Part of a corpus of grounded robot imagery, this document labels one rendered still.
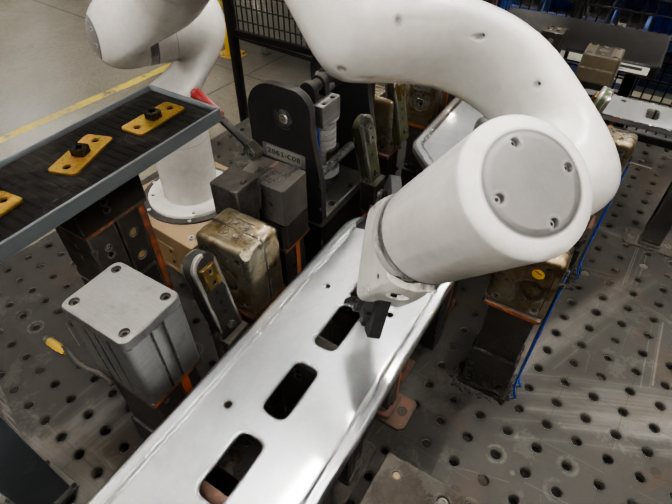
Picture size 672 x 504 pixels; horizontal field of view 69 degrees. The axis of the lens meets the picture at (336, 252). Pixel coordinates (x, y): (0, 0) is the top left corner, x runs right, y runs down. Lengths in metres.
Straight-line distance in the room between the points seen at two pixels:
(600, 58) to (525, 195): 1.01
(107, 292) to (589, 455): 0.77
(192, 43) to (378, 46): 0.65
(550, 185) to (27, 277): 1.14
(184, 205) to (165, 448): 0.66
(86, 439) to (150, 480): 0.42
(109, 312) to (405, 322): 0.34
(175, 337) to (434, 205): 0.35
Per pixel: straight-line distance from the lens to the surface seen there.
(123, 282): 0.56
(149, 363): 0.55
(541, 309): 0.75
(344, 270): 0.68
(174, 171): 1.07
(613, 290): 1.21
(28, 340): 1.15
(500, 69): 0.38
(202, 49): 0.98
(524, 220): 0.28
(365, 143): 0.82
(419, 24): 0.36
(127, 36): 0.90
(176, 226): 1.09
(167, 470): 0.56
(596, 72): 1.28
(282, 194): 0.70
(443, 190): 0.28
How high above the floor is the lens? 1.49
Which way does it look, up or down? 44 degrees down
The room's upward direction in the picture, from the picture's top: straight up
